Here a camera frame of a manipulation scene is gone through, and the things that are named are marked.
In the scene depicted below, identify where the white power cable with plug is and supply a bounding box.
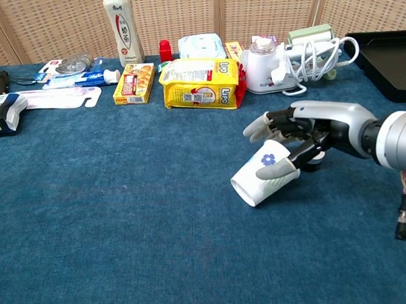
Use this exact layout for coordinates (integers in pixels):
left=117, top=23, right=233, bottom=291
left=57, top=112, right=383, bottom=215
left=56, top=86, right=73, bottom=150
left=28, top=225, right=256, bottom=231
left=268, top=36, right=362, bottom=98

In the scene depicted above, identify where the wicker folding screen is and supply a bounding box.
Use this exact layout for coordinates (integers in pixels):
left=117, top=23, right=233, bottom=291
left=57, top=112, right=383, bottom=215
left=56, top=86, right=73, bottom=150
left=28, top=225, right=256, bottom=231
left=0, top=0, right=406, bottom=67

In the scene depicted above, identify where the purple packet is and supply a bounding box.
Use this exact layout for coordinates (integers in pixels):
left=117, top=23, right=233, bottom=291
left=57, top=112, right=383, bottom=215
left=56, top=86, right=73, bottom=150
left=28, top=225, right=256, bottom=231
left=251, top=34, right=279, bottom=46

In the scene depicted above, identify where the blue table cloth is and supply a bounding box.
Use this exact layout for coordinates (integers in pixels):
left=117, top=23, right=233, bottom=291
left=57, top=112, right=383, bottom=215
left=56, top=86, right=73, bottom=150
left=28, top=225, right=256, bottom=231
left=0, top=44, right=406, bottom=304

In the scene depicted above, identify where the small yellow red box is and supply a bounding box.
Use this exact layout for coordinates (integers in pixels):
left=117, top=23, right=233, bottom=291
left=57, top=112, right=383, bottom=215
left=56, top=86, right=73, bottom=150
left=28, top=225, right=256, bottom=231
left=224, top=40, right=246, bottom=61

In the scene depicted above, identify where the black tray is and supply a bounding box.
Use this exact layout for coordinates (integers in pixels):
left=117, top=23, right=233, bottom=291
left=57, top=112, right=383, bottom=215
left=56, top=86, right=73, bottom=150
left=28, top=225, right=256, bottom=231
left=343, top=30, right=406, bottom=106

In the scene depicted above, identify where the dark brown tool with strap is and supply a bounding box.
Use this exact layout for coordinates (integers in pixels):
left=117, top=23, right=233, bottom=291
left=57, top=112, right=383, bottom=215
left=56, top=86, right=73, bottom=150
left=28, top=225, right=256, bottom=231
left=0, top=69, right=38, bottom=96

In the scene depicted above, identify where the yellow snack box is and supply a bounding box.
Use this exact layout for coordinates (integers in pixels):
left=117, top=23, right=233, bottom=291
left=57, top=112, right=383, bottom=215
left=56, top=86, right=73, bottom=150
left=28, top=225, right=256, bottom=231
left=111, top=62, right=158, bottom=106

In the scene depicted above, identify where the yellow Lipo snack bag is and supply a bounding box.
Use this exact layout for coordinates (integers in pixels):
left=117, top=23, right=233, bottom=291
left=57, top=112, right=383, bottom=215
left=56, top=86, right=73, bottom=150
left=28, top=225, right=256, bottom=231
left=157, top=54, right=248, bottom=114

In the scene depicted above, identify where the white pink toothbrush package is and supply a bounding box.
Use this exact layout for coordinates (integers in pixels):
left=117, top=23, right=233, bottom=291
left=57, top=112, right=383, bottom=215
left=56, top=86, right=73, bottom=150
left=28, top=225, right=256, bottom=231
left=13, top=85, right=103, bottom=112

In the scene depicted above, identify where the clear blister pack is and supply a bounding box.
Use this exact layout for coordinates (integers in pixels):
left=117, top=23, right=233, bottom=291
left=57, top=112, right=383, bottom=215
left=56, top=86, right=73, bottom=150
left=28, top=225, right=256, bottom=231
left=33, top=53, right=96, bottom=83

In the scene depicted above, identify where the cream milk tea bottle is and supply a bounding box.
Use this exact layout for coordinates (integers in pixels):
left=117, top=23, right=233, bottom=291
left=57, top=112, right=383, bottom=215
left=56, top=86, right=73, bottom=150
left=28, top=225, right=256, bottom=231
left=102, top=0, right=146, bottom=69

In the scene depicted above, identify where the white floral paper cup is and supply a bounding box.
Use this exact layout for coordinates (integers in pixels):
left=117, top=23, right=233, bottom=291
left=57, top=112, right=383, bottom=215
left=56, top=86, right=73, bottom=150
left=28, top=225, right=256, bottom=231
left=228, top=138, right=302, bottom=208

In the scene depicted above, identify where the black jar silver lid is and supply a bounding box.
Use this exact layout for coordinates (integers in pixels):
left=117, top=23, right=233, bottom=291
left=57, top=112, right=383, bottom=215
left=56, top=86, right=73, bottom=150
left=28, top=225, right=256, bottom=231
left=302, top=150, right=327, bottom=174

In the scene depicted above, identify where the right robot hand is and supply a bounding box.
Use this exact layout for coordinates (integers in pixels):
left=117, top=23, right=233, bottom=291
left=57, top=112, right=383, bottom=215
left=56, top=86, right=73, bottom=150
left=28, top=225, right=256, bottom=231
left=241, top=97, right=382, bottom=182

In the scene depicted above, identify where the small red plastic object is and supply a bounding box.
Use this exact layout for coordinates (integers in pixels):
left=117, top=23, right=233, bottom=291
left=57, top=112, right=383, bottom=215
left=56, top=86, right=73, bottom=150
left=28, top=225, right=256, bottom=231
left=158, top=39, right=174, bottom=63

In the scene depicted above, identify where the blue white toothpaste tube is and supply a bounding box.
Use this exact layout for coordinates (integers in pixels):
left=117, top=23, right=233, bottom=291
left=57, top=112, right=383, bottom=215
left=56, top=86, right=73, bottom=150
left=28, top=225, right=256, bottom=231
left=41, top=68, right=122, bottom=90

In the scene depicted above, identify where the light blue wet wipes pack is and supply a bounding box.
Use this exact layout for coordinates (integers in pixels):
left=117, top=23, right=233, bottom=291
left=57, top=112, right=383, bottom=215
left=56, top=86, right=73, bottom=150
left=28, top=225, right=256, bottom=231
left=177, top=32, right=227, bottom=61

